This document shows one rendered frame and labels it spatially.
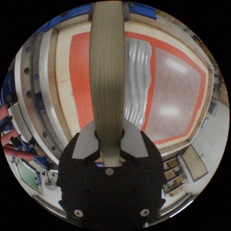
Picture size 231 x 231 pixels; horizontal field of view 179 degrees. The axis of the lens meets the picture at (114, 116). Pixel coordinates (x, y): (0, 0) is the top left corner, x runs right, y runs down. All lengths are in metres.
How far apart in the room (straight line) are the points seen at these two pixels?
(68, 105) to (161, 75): 0.28
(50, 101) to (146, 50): 0.27
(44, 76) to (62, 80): 0.06
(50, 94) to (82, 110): 0.10
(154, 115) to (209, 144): 3.76
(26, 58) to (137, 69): 0.30
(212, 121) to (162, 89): 3.58
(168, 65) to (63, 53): 0.29
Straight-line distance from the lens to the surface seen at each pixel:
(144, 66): 0.20
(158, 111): 0.26
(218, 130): 3.74
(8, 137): 0.53
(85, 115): 0.22
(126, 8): 0.19
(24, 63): 0.27
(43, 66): 0.23
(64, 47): 0.25
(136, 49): 0.21
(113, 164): 0.15
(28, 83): 0.26
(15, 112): 0.29
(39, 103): 0.39
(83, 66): 0.20
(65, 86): 0.22
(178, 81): 0.29
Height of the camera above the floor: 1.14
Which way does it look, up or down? 61 degrees down
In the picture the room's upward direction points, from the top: 174 degrees clockwise
